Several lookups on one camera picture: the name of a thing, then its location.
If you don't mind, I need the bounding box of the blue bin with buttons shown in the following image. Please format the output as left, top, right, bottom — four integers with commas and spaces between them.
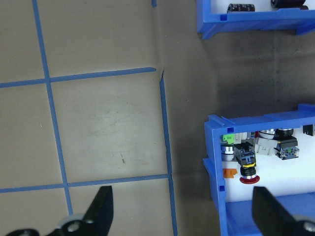
203, 104, 315, 236

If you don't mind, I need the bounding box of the red mushroom emergency stop button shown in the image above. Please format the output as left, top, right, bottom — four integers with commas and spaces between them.
233, 142, 261, 184

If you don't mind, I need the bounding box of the silver and red push button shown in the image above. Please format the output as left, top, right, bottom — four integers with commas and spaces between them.
255, 129, 276, 141

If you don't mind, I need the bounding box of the orange plastic piece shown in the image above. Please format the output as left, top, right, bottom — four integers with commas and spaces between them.
222, 168, 238, 179

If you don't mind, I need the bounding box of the white contact block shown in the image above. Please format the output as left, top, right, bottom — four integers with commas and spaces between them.
253, 136, 278, 157

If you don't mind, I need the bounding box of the blue bin with black cylinders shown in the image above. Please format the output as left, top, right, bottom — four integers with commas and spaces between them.
196, 0, 315, 40

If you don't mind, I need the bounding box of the black switch with green mark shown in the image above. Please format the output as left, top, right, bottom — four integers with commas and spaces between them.
273, 127, 300, 161

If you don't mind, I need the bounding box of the grey switch part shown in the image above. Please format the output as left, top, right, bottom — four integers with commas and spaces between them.
233, 132, 257, 144

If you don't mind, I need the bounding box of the small black switch block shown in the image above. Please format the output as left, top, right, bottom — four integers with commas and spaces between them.
302, 124, 315, 137

